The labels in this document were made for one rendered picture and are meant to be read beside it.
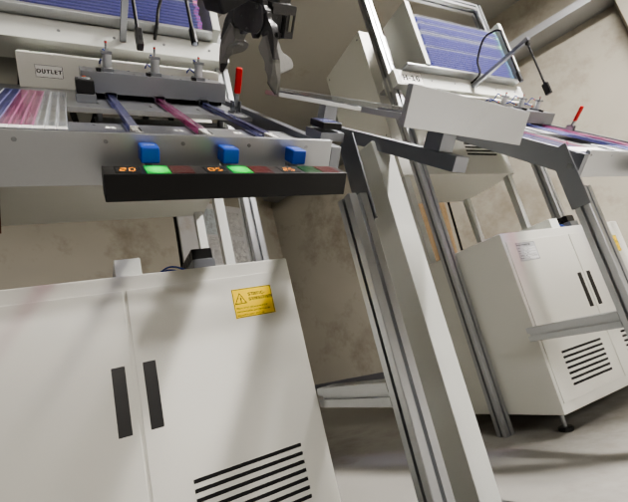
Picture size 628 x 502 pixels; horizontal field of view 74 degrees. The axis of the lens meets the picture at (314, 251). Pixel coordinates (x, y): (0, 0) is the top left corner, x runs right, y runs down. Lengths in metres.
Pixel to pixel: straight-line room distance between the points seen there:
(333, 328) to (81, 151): 4.24
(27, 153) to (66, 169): 0.04
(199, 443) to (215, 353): 0.17
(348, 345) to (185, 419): 3.84
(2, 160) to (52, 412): 0.42
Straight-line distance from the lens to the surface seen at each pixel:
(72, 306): 0.88
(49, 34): 1.39
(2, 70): 1.52
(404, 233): 0.90
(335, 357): 4.76
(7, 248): 3.72
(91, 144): 0.63
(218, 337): 0.89
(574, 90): 4.01
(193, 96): 1.20
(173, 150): 0.65
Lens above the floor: 0.39
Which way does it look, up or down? 14 degrees up
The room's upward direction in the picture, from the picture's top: 14 degrees counter-clockwise
